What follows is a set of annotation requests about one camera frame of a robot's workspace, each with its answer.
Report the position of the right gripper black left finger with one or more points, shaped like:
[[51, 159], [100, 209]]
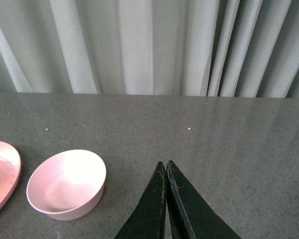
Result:
[[147, 221]]

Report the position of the white pleated curtain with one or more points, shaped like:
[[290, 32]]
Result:
[[215, 48]]

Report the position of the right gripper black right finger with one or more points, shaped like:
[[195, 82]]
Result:
[[189, 214]]

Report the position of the light pink bowl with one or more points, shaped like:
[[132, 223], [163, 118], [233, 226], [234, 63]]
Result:
[[68, 185]]

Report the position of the pink plate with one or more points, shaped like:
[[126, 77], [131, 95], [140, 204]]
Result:
[[10, 168]]

